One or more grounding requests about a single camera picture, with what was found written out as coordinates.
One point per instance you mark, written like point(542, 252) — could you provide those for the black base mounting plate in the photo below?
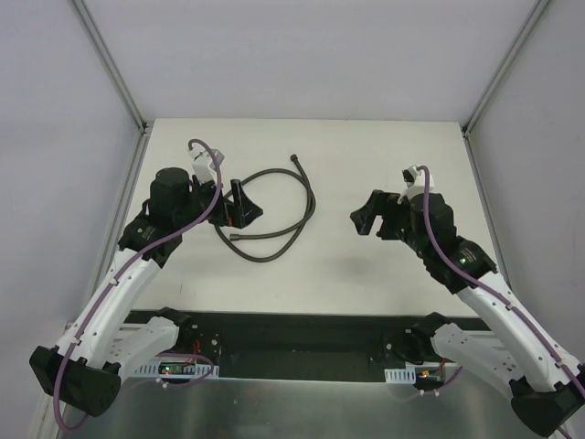
point(304, 347)

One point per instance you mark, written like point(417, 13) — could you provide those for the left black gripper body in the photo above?
point(227, 207)

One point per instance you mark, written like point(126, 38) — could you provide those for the right aluminium frame post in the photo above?
point(536, 12)

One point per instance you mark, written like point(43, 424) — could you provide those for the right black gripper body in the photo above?
point(389, 219)

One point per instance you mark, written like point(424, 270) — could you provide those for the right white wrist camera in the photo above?
point(416, 180)

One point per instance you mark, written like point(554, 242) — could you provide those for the white cable duct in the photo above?
point(401, 376)
point(181, 371)

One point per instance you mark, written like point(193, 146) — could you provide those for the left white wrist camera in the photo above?
point(203, 164)

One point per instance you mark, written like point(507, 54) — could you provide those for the left aluminium frame post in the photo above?
point(109, 64)

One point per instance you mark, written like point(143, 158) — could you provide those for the right white cable duct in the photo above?
point(401, 376)

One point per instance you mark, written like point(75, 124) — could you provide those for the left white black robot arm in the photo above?
point(86, 368)

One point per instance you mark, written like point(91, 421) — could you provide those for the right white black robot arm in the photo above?
point(542, 381)

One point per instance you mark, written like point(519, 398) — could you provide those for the aluminium frame post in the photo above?
point(536, 12)
point(109, 64)

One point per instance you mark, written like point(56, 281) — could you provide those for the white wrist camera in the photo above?
point(416, 180)
point(203, 164)

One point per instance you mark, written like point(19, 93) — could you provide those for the left white cable duct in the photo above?
point(181, 371)

